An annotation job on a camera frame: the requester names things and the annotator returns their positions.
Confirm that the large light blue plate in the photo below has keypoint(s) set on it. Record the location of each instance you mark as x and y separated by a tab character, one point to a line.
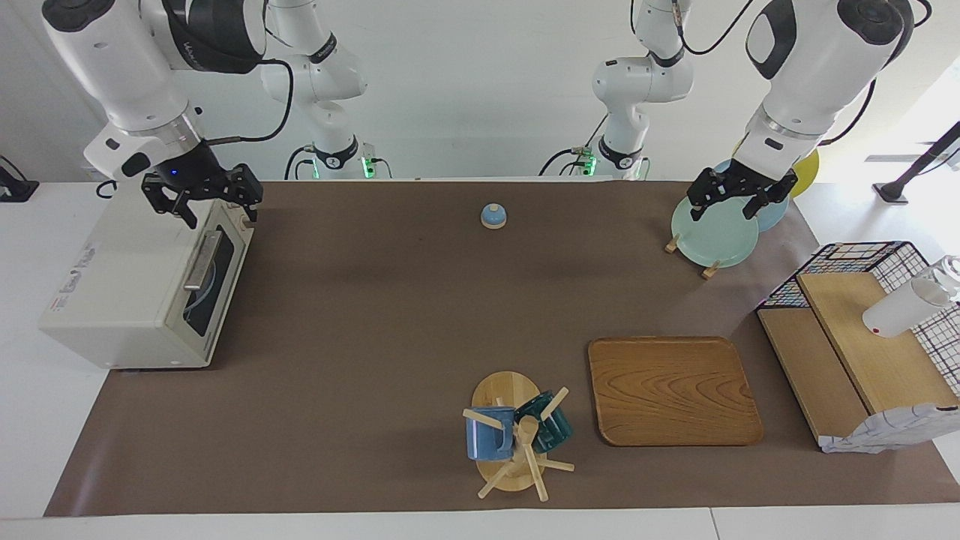
772	217

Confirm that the blue mug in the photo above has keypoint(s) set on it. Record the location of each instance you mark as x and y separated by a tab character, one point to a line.
487	441

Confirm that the yellow plate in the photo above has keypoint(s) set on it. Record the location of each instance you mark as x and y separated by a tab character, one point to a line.
806	172

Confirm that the wooden plate rack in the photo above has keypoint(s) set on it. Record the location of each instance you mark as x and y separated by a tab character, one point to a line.
672	244

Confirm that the black stand leg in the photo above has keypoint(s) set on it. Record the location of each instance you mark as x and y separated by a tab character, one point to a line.
892	191

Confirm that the blue service bell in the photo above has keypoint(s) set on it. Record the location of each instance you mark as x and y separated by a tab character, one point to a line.
493	217

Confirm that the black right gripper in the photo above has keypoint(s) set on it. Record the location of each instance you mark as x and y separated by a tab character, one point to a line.
184	172

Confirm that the wooden step shelf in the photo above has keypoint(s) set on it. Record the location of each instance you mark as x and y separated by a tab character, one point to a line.
870	360

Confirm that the mint green plate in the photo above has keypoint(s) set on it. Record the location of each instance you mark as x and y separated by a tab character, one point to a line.
716	240

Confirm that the dark green mug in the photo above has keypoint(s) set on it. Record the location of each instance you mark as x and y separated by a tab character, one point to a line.
556	431

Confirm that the wooden mug tree stand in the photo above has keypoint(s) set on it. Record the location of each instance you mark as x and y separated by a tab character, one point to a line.
506	390

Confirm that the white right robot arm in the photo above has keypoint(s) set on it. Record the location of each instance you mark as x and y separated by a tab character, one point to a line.
120	67

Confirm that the white tumbler with clear lid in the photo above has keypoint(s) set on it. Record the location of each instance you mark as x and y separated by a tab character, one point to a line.
900	311

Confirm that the wooden serving tray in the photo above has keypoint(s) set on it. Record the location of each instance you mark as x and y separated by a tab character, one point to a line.
675	390

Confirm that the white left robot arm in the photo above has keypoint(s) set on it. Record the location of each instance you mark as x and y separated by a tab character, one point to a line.
817	67

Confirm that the black clamp device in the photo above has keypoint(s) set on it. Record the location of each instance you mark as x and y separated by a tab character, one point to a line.
15	187

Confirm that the brown table mat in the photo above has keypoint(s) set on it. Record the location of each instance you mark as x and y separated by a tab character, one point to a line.
375	337

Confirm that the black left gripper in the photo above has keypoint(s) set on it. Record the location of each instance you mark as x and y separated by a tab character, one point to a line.
742	180

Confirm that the cream toaster oven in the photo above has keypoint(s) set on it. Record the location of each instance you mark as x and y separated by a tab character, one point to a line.
120	285

